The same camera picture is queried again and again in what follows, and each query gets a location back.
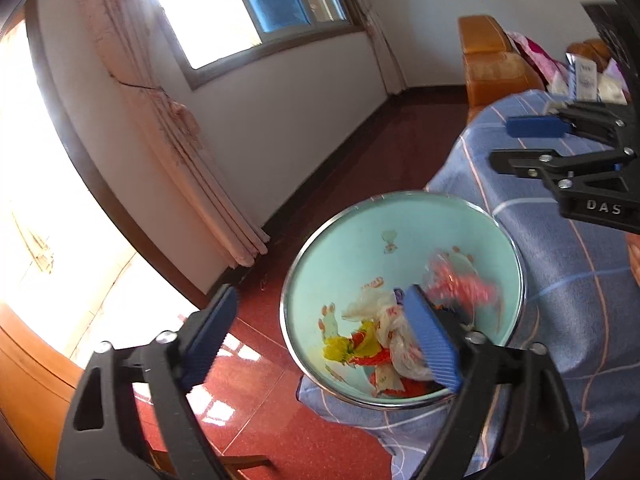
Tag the sliding glass window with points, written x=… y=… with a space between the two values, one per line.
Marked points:
x=260 y=5

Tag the yellow wrapper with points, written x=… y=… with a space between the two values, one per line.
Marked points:
x=345 y=347

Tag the dark wooden door frame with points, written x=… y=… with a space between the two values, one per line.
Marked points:
x=90 y=170

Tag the orange leather armchair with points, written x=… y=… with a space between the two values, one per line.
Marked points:
x=490 y=70

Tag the white printed packet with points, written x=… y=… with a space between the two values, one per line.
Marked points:
x=387 y=380

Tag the brown leather sofa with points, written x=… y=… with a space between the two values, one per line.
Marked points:
x=592 y=50

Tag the wooden door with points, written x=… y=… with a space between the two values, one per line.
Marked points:
x=30 y=390

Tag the pink floral pillow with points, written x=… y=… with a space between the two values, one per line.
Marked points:
x=540 y=62

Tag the blue plaid tablecloth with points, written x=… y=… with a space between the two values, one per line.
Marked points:
x=575 y=285

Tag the teal cartoon print bin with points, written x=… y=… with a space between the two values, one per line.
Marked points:
x=350 y=260

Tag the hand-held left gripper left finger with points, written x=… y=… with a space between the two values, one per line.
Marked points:
x=210 y=335

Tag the short pink curtain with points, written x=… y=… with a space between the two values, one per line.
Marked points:
x=380 y=35

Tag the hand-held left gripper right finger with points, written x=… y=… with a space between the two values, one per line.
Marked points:
x=430 y=340

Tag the long pink curtain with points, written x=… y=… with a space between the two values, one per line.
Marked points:
x=175 y=125

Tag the white tall carton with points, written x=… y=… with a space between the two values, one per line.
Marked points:
x=582 y=77

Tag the red foam net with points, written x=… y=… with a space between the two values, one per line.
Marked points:
x=460 y=282

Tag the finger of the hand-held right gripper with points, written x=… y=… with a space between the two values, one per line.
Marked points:
x=520 y=161
x=532 y=126

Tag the red wrapper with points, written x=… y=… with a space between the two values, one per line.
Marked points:
x=375 y=358

